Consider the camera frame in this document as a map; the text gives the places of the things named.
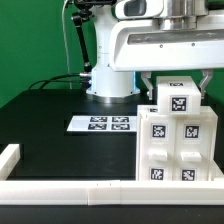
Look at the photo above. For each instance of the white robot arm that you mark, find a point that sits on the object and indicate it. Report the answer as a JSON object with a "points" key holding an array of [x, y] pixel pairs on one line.
{"points": [[177, 15]]}

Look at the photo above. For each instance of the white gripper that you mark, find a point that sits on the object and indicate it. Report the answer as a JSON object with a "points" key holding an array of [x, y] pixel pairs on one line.
{"points": [[140, 45]]}

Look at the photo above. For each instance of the white cabinet door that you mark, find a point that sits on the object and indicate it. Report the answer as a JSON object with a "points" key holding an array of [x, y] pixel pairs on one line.
{"points": [[157, 149], [192, 149]]}

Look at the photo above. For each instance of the white cabinet top block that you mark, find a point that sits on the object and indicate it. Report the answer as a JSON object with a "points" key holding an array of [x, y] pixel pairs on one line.
{"points": [[177, 95]]}

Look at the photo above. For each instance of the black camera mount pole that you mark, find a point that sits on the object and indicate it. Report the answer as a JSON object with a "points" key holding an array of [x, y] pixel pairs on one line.
{"points": [[83, 15]]}

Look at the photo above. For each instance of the white U-shaped fence frame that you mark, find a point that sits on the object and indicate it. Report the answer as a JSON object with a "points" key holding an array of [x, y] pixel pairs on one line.
{"points": [[104, 192]]}

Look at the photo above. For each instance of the white flat marker plate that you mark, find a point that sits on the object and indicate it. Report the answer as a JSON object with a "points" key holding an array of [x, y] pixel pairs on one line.
{"points": [[102, 124]]}

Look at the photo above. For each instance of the white cabinet body box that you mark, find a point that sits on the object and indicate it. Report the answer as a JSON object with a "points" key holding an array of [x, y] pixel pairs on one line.
{"points": [[146, 111]]}

